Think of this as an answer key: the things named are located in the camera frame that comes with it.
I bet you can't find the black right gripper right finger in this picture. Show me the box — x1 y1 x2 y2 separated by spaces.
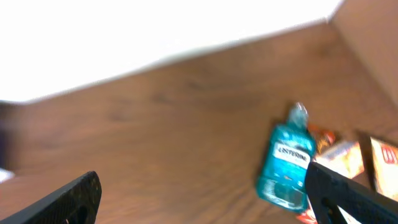
305 162 397 223

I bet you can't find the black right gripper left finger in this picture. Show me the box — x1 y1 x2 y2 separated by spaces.
1 171 102 224

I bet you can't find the small orange box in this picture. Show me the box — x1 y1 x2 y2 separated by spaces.
315 141 364 179

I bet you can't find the teal Listerine mouthwash bottle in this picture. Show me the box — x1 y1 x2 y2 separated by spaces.
256 102 317 213

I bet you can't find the red Top chocolate bar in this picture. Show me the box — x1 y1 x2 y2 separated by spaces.
297 123 336 224

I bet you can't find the large white wet wipes pack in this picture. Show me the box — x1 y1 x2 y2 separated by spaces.
370 137 397 201

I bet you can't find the white barcode scanner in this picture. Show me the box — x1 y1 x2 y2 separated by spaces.
0 168 15 183

